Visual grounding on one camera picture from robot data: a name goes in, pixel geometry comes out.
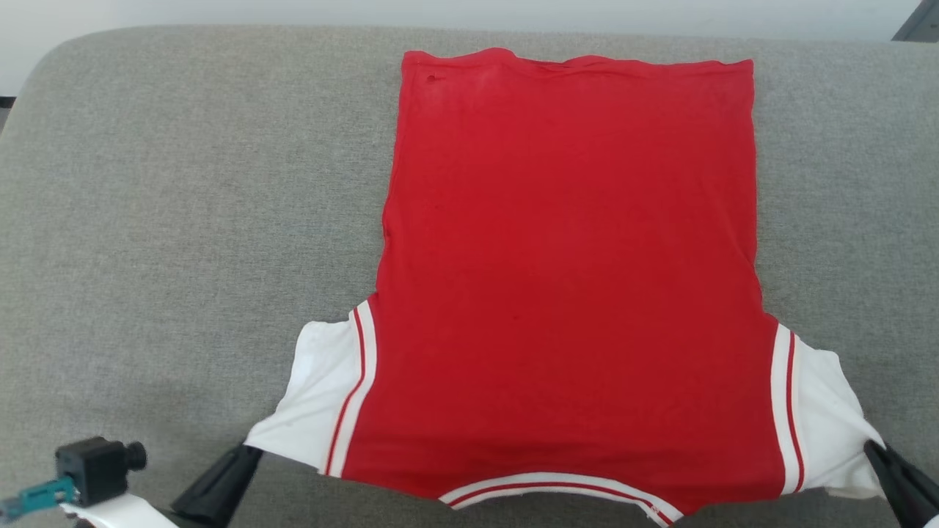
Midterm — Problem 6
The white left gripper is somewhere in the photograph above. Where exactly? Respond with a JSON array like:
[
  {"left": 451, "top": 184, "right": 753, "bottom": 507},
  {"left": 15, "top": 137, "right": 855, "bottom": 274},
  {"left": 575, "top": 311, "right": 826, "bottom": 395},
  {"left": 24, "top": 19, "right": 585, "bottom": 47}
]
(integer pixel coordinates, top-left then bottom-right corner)
[{"left": 59, "top": 442, "right": 263, "bottom": 528}]

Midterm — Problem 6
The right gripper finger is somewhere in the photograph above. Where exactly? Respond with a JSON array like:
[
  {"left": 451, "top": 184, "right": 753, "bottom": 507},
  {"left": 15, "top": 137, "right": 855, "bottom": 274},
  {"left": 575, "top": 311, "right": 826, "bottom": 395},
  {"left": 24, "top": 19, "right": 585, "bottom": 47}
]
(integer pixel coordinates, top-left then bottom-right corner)
[{"left": 863, "top": 440, "right": 939, "bottom": 528}]

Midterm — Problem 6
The red and white shirt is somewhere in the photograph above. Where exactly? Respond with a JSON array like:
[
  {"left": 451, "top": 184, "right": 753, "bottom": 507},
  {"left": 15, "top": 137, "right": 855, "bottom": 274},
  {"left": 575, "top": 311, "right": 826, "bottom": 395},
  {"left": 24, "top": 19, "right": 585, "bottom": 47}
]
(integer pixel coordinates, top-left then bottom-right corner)
[{"left": 244, "top": 48, "right": 888, "bottom": 527}]

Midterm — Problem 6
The grey fabric sofa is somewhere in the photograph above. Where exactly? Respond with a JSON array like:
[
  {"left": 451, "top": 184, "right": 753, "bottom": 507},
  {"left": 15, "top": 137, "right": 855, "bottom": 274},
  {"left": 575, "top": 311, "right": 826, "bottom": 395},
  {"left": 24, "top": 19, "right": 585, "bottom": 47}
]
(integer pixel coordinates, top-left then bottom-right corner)
[{"left": 0, "top": 26, "right": 939, "bottom": 528}]

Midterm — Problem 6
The grey metal bar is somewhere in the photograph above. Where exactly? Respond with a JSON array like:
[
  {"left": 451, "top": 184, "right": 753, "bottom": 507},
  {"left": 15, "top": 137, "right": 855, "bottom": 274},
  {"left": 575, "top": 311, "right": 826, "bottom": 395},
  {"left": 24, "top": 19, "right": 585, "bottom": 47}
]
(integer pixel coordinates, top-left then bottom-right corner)
[{"left": 891, "top": 0, "right": 939, "bottom": 43}]

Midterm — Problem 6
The teal cable connector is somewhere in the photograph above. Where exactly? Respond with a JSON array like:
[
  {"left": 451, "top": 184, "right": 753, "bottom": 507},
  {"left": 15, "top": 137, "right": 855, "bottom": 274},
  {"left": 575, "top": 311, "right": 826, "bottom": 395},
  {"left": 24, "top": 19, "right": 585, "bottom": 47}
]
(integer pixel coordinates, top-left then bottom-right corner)
[{"left": 0, "top": 475, "right": 78, "bottom": 523}]

